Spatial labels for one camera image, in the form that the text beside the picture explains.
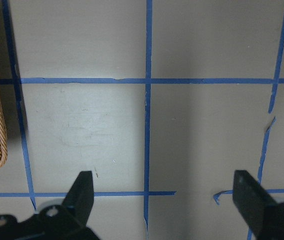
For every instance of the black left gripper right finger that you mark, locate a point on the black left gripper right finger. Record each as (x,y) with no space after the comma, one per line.
(261,212)

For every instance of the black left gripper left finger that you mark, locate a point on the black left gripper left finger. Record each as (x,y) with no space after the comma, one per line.
(65,221)

